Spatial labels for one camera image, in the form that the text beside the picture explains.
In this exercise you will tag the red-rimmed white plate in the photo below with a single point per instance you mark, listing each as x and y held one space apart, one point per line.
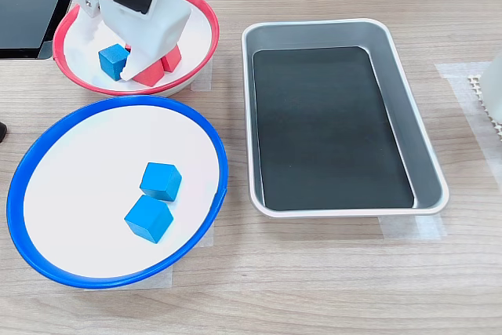
196 41

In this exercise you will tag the black flat electronic device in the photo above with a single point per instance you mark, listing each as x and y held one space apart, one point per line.
27 13

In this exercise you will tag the blue-rimmed white plate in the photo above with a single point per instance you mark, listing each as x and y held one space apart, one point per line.
78 194

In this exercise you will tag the small black object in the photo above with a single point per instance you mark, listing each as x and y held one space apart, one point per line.
2 133

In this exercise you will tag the black tray mat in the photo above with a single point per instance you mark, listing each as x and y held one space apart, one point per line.
321 135

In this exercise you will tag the steel tray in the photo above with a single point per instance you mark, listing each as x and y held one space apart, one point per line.
427 178

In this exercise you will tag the blue cube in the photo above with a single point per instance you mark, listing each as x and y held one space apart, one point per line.
149 219
161 182
111 62

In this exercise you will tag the pale perforated base plate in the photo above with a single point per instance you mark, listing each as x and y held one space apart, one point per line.
476 86

